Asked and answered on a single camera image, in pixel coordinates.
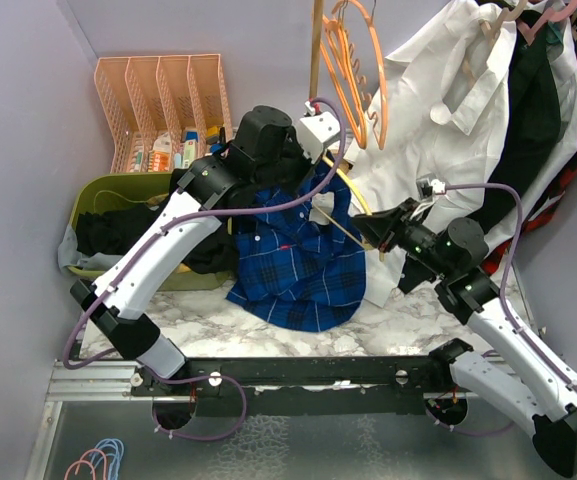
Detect orange plastic hanger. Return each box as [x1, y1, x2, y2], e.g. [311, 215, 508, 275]
[324, 1, 389, 149]

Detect orange wavy wire hanger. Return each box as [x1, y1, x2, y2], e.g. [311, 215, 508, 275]
[320, 15, 370, 148]

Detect pink plastic file organizer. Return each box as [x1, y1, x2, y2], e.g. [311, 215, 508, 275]
[94, 54, 234, 173]

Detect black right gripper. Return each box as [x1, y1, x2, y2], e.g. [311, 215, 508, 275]
[351, 196, 454, 278]

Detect green laundry basket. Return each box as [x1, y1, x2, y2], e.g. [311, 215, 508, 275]
[58, 172, 238, 291]

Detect black garment in basket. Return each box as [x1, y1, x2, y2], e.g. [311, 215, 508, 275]
[73, 169, 239, 274]

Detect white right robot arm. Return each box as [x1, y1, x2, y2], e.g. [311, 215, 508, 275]
[351, 198, 577, 478]

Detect white hanging shirt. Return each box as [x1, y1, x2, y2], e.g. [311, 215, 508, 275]
[340, 0, 577, 308]

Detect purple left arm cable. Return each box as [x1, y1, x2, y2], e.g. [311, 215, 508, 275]
[61, 97, 347, 371]

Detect boxes in organizer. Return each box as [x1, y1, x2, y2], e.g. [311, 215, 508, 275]
[121, 128, 218, 173]

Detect black hanging garment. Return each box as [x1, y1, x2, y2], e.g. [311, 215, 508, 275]
[397, 9, 577, 296]

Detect blue plaid shirt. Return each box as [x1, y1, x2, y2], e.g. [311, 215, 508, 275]
[227, 175, 366, 332]

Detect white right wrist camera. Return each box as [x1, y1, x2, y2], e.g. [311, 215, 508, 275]
[416, 175, 447, 200]

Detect yellow plastic hanger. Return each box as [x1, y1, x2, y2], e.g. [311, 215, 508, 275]
[315, 168, 385, 263]

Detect pink blue hangers pile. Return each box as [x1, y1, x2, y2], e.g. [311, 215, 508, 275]
[63, 438, 125, 480]

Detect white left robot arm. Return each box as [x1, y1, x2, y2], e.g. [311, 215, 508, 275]
[70, 99, 344, 395]

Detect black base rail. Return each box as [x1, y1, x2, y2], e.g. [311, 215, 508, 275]
[131, 339, 473, 417]

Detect wooden hanger stand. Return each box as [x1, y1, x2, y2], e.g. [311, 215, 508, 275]
[307, 0, 354, 166]

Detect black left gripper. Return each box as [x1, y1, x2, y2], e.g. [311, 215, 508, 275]
[255, 131, 324, 200]

